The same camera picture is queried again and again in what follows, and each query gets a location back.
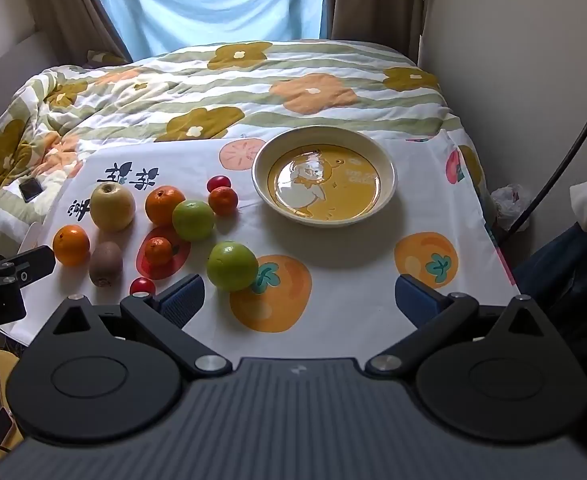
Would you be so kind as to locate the brown curtain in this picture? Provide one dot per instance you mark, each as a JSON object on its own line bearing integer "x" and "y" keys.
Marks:
{"x": 68, "y": 5}
{"x": 373, "y": 0}

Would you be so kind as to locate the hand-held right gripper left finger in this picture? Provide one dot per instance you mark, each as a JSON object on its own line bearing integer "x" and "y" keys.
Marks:
{"x": 181, "y": 300}

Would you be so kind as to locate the yellow apple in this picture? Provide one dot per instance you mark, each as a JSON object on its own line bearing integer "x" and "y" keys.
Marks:
{"x": 112, "y": 207}

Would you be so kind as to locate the black phone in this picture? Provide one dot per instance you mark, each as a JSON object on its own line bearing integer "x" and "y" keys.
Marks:
{"x": 30, "y": 189}

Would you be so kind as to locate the yellow patterned pillow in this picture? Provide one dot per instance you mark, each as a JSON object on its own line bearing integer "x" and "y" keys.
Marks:
{"x": 105, "y": 58}

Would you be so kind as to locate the orange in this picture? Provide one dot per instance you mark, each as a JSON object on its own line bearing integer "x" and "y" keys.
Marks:
{"x": 71, "y": 245}
{"x": 163, "y": 205}

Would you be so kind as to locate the green apple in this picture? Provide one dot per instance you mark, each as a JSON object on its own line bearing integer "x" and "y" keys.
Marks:
{"x": 194, "y": 221}
{"x": 233, "y": 266}

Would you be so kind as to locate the dark blue pants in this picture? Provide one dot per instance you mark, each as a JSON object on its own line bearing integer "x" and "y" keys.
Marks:
{"x": 568, "y": 280}

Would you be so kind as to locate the floral striped blanket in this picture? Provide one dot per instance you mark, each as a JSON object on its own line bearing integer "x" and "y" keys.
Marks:
{"x": 283, "y": 90}

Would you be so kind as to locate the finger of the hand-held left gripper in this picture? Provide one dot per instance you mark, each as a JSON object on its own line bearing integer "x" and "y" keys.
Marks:
{"x": 30, "y": 266}

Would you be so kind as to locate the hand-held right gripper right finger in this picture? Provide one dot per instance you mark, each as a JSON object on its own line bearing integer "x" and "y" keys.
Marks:
{"x": 416, "y": 302}

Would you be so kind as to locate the cream bowl with yellow print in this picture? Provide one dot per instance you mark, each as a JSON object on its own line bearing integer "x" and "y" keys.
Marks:
{"x": 325, "y": 175}

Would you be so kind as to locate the red cherry tomato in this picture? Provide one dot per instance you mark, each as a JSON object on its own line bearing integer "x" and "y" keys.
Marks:
{"x": 142, "y": 286}
{"x": 219, "y": 182}

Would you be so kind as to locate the brown kiwi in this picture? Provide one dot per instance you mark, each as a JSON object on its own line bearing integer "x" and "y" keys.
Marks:
{"x": 105, "y": 263}

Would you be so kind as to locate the blue curtain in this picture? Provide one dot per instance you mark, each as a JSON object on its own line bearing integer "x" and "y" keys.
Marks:
{"x": 213, "y": 0}

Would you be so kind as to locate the small tangerine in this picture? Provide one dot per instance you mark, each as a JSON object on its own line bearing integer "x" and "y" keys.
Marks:
{"x": 158, "y": 251}
{"x": 223, "y": 201}

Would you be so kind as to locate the white plastic bag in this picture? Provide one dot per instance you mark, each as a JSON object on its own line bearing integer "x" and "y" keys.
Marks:
{"x": 511, "y": 202}

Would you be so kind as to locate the white persimmon print cloth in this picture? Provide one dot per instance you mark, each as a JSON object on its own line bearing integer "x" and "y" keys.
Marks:
{"x": 353, "y": 270}

